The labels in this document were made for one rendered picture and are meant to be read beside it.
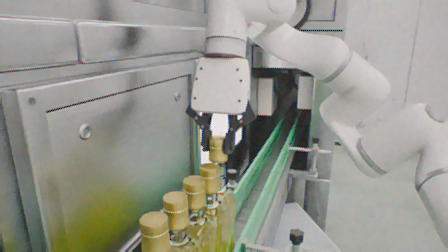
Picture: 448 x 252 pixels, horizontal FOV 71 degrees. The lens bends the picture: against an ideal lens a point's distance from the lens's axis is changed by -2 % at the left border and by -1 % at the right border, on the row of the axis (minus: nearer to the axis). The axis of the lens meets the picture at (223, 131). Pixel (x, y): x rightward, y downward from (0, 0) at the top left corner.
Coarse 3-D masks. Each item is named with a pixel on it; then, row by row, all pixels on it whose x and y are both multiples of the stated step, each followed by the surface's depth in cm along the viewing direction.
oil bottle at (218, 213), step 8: (208, 208) 54; (216, 208) 54; (224, 208) 56; (208, 216) 54; (216, 216) 53; (224, 216) 55; (216, 224) 53; (224, 224) 56; (224, 232) 56; (224, 240) 57; (224, 248) 57
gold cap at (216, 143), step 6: (210, 138) 58; (216, 138) 58; (222, 138) 58; (210, 144) 58; (216, 144) 57; (222, 144) 57; (210, 150) 58; (216, 150) 57; (222, 150) 57; (210, 156) 58; (216, 156) 58; (222, 156) 58; (216, 162) 58; (222, 162) 58
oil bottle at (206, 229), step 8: (192, 224) 49; (200, 224) 49; (208, 224) 50; (192, 232) 48; (200, 232) 48; (208, 232) 49; (216, 232) 52; (200, 240) 48; (208, 240) 49; (216, 240) 53; (208, 248) 49; (216, 248) 53
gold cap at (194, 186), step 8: (192, 176) 50; (184, 184) 48; (192, 184) 47; (200, 184) 47; (192, 192) 47; (200, 192) 48; (192, 200) 48; (200, 200) 48; (192, 208) 48; (200, 208) 48
